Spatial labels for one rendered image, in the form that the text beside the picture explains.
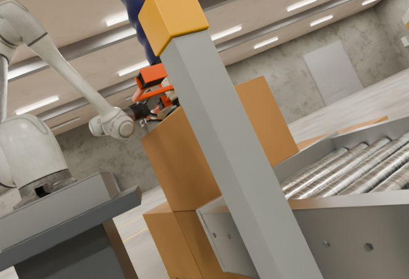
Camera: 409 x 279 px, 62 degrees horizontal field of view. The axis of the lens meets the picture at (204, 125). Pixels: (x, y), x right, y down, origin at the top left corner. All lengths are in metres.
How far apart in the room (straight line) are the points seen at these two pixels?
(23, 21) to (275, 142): 1.10
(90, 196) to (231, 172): 0.63
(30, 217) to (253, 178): 0.74
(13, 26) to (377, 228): 1.41
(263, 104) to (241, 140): 0.92
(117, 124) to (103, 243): 0.58
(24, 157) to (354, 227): 0.89
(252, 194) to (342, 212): 0.20
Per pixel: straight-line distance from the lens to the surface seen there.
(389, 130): 1.30
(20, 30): 1.57
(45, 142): 1.14
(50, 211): 1.05
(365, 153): 1.20
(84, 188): 1.03
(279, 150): 1.37
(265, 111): 1.37
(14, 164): 1.14
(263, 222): 0.47
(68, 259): 1.07
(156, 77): 1.16
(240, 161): 0.46
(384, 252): 0.61
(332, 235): 0.66
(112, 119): 1.49
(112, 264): 1.06
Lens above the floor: 0.78
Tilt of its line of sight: 3 degrees up
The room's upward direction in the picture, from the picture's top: 25 degrees counter-clockwise
